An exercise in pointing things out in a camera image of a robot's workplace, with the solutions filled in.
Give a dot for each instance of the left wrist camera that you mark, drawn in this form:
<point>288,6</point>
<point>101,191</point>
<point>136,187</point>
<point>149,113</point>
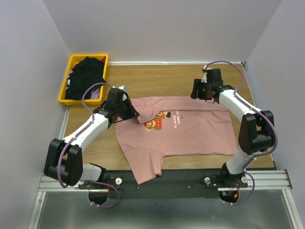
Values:
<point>117,98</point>

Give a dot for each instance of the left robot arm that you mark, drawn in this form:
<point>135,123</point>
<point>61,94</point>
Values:
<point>64,157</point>

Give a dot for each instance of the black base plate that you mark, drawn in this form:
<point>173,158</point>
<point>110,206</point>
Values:
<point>177,183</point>

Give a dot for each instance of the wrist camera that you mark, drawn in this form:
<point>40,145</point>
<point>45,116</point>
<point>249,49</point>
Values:
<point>212,77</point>
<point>117,98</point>

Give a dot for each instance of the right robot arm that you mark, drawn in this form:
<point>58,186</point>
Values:
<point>257,136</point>

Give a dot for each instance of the yellow plastic bin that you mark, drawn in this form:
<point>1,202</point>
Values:
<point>75,59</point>

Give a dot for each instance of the pink t shirt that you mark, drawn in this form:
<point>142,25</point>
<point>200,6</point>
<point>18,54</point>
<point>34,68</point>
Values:
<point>173,126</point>

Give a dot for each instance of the lavender t shirt in bin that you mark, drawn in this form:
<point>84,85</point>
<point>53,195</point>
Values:
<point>95,93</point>

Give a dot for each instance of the black t shirt in bin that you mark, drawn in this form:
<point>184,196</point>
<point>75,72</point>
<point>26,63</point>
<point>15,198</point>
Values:
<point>83,75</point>

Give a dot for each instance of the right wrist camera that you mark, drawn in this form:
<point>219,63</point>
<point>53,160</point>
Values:
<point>212,77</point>

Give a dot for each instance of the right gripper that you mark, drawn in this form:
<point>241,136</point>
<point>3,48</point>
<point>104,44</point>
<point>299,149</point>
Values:
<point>197,84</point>

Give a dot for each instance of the aluminium frame rail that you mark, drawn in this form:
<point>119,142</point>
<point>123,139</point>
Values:
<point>41,194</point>

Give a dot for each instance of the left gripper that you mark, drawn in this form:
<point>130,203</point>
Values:
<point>133,113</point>

